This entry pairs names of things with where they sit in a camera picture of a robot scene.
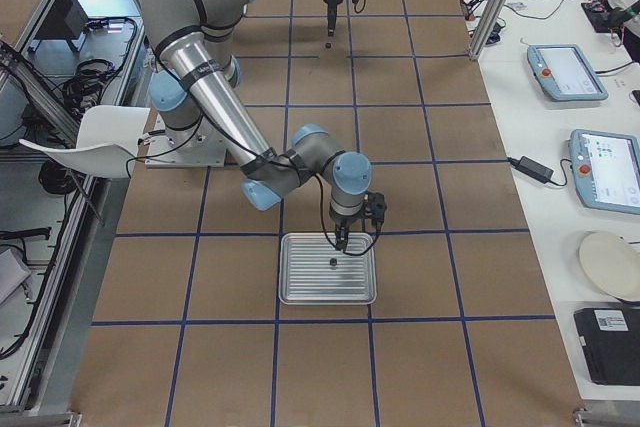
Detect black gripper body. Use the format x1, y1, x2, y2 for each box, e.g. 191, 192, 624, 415
331, 214, 363, 242
324, 0, 341, 27

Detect ribbed silver metal tray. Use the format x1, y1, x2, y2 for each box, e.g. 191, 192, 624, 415
279, 233, 377, 305

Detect black power adapter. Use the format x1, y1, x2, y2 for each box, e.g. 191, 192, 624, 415
508, 156, 553, 184

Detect upper blue teach pendant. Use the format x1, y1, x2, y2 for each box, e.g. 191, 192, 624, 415
526, 44, 609, 102

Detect blue teach pendant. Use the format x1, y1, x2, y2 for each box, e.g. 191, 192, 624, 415
526, 44, 609, 102
568, 129, 639, 215

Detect white plastic chair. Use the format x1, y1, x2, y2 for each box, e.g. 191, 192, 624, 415
19, 105, 150, 179

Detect lower blue teach pendant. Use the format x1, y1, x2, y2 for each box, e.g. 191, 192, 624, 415
568, 129, 639, 215

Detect cream round plate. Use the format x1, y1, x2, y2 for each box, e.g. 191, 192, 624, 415
578, 232, 639, 303

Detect black laptop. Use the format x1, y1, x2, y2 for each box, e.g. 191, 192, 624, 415
574, 308, 639, 386

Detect black wrist camera,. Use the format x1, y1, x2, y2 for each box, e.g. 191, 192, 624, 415
363, 191, 387, 228

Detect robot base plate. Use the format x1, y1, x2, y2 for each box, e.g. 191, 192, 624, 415
145, 111, 227, 169

